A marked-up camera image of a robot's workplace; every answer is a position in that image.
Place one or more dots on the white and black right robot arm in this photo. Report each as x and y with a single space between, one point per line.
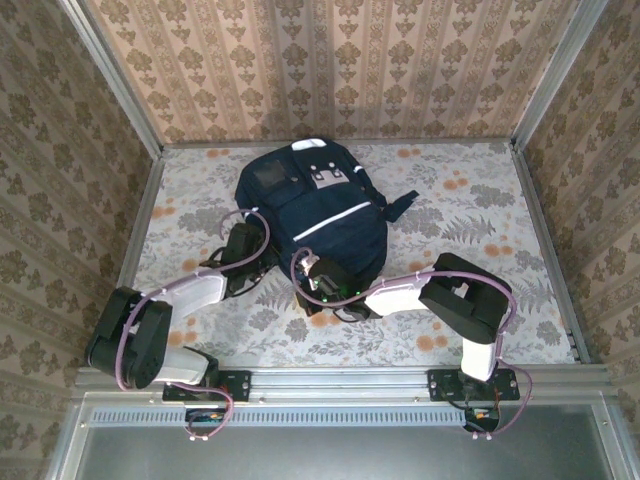
480 355

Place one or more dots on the aluminium cross rail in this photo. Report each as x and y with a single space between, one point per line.
340 382

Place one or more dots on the aluminium frame post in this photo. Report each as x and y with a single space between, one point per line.
555 70
115 80

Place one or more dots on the grey metal panel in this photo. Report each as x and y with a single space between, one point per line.
325 455

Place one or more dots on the aluminium side rail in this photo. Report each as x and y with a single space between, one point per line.
150 195
537 215

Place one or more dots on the navy blue backpack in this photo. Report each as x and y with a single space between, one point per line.
320 215

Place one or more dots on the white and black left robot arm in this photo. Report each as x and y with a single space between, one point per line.
200 292

